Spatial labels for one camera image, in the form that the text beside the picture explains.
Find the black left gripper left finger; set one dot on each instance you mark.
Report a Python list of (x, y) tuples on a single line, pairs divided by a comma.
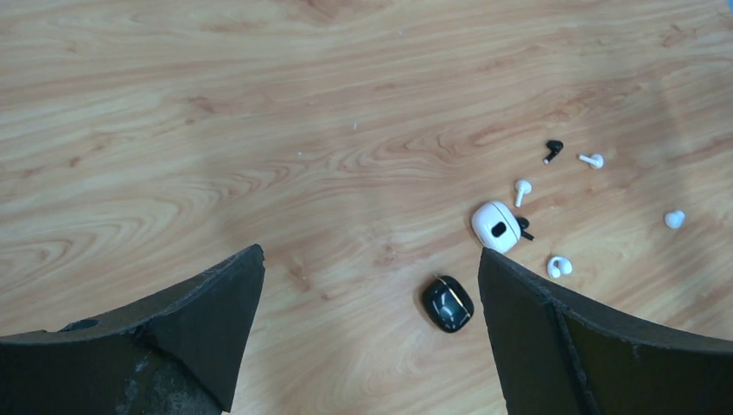
[(177, 351)]

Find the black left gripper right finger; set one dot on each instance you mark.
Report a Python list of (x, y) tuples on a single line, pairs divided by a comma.
[(559, 352)]

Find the black glossy charging case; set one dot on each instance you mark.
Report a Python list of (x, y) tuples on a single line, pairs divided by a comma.
[(447, 303)]

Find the white stem earbud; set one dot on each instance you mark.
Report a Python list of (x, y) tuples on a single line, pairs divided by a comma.
[(595, 161), (522, 188)]

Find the black earbud near case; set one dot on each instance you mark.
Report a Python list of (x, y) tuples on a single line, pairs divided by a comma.
[(524, 223)]

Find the white ear-hook earbud near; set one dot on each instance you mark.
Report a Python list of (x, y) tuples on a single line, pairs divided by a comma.
[(559, 266)]

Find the white ear-hook earbud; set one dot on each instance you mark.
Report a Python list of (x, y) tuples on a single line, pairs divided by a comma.
[(675, 219), (559, 266)]

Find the white ear-hook earbud far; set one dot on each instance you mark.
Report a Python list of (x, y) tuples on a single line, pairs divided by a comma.
[(675, 219)]

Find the black stem earbud far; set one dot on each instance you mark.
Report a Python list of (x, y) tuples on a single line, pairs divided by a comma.
[(554, 147)]

